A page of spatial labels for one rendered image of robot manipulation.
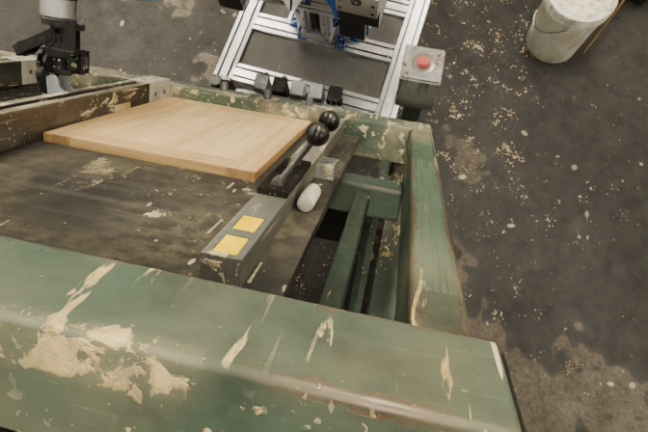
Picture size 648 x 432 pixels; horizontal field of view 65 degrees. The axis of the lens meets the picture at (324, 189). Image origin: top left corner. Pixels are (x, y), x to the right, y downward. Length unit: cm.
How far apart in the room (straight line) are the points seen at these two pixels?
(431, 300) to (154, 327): 30
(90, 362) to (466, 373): 25
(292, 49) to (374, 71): 40
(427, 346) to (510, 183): 211
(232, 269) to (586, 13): 217
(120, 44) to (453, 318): 261
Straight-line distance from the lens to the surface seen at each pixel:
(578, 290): 246
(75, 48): 129
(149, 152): 104
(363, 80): 234
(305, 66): 239
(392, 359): 37
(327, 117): 89
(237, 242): 63
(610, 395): 248
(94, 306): 40
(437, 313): 54
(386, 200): 118
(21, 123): 111
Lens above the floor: 225
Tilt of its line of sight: 72 degrees down
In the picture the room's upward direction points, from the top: 9 degrees counter-clockwise
